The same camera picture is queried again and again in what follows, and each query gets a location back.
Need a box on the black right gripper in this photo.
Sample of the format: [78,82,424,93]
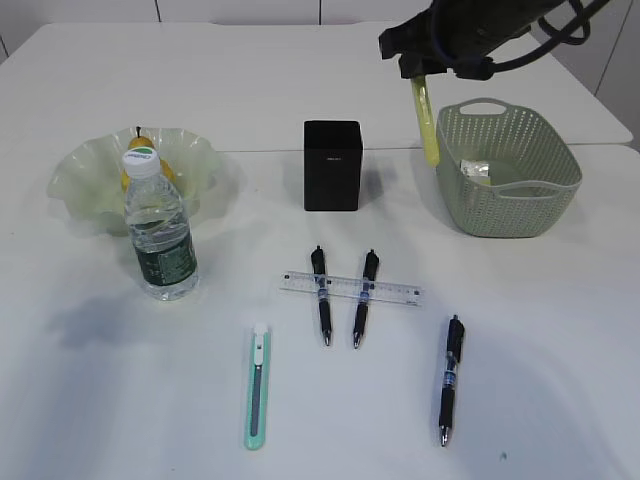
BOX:
[379,0,530,80]

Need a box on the yellow utility knife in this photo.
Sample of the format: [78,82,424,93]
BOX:
[411,76,440,168]

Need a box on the yellow white waste paper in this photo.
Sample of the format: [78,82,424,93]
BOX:
[460,159,492,186]

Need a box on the yellow pear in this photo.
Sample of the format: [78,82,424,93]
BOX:
[121,127,176,192]

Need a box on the clear plastic water bottle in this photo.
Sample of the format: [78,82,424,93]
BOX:
[122,147,198,301]

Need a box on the green utility knife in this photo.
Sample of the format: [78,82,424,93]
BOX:
[244,324,271,451]

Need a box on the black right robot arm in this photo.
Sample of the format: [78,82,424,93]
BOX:
[378,0,607,81]

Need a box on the green plastic woven basket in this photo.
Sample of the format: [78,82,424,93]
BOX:
[436,98,582,239]

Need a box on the black square pen holder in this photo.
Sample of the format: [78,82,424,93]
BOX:
[303,120,363,212]

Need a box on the black pen right of pair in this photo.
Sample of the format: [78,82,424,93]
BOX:
[352,249,379,349]

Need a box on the black pen of pair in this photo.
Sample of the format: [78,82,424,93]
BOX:
[310,245,332,346]
[352,249,379,349]

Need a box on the black pen left of pair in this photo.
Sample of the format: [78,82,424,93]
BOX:
[310,245,332,346]

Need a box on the clear plastic ruler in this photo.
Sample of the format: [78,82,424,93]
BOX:
[279,271,425,306]

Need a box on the black pen lower right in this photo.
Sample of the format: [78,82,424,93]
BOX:
[438,315,465,447]

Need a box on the green wavy glass plate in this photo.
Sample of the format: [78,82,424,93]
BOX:
[47,126,221,236]

